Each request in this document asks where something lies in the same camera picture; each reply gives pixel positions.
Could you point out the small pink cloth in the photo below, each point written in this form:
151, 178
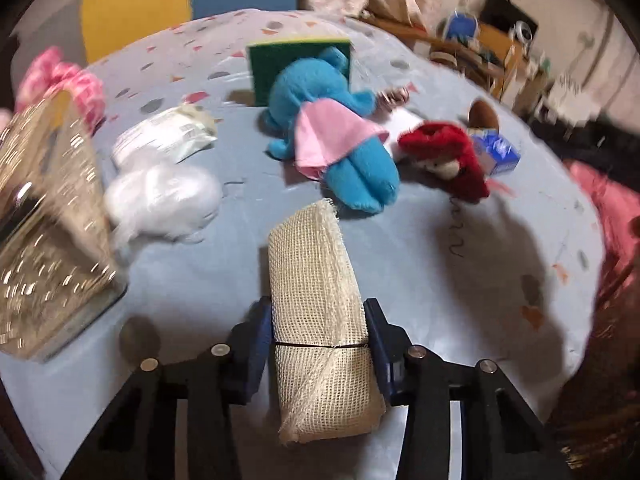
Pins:
330, 135

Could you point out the blue folding chair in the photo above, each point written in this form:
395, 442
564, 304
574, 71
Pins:
462, 25

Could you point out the small white desk fan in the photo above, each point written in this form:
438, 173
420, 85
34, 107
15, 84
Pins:
522, 30

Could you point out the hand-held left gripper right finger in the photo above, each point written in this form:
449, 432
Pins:
377, 345

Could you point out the pink ribbed garment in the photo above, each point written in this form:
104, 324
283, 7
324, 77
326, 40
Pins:
615, 210

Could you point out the blue plush toy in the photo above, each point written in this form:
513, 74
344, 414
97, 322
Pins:
310, 90

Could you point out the small blue white box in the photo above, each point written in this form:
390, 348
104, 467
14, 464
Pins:
500, 155

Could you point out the red plush doll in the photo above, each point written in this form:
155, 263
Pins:
440, 140

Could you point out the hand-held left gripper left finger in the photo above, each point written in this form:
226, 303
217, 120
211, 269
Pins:
257, 340

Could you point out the silver embossed tissue box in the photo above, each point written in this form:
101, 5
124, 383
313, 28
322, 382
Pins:
50, 235

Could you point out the yellow green sponge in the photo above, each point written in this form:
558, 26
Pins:
265, 70

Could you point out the pink spotted plush toy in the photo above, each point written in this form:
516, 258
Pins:
75, 85

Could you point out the white cotton in plastic bag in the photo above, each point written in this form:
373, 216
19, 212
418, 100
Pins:
165, 195

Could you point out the beige gauze roll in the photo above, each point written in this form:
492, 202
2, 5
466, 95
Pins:
320, 310

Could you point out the brown egg-shaped object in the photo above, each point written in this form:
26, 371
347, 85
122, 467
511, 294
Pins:
485, 115

